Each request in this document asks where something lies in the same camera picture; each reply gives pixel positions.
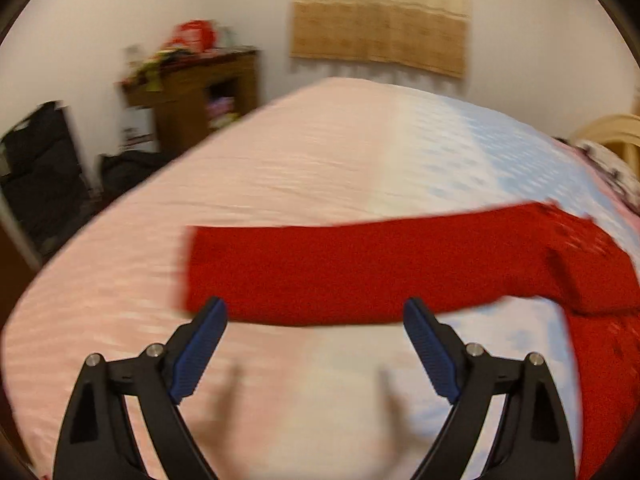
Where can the brown wooden cabinet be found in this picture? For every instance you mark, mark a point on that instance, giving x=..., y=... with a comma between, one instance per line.
x=185, y=90

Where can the large black bag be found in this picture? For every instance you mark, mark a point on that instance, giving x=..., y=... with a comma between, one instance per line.
x=40, y=175

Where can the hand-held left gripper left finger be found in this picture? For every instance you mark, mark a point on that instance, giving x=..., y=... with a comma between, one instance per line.
x=197, y=355

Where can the red knitted garment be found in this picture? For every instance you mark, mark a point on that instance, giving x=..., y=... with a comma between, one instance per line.
x=350, y=270

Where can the beige curtain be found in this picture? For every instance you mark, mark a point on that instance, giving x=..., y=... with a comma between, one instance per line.
x=380, y=15

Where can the small black bag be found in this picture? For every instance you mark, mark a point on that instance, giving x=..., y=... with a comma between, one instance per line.
x=132, y=170

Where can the cream headboard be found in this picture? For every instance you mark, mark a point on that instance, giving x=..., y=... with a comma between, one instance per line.
x=612, y=130

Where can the colourful clutter pile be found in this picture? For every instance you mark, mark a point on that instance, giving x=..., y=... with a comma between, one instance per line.
x=150, y=67

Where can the bed with pink-blue sheet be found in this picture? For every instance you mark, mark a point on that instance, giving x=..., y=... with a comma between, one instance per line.
x=300, y=160

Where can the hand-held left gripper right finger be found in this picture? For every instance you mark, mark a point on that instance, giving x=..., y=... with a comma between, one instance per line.
x=432, y=355

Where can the white cardboard box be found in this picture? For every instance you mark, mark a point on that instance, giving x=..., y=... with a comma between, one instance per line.
x=136, y=127

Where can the red plastic bag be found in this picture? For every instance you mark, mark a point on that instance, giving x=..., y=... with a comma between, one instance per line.
x=194, y=36

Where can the patterned pillow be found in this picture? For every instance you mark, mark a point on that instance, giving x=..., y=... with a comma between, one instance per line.
x=612, y=167

